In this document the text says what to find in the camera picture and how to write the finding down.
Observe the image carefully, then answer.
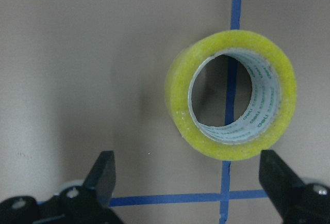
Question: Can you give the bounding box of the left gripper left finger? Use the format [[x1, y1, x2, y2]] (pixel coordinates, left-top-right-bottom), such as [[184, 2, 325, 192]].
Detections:
[[1, 151, 121, 223]]

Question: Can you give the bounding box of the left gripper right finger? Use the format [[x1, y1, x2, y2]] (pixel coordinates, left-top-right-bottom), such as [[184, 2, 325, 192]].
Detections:
[[259, 150, 329, 223]]

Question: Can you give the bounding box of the yellow tape roll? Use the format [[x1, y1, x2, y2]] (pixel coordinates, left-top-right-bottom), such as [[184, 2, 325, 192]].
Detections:
[[165, 30, 297, 161]]

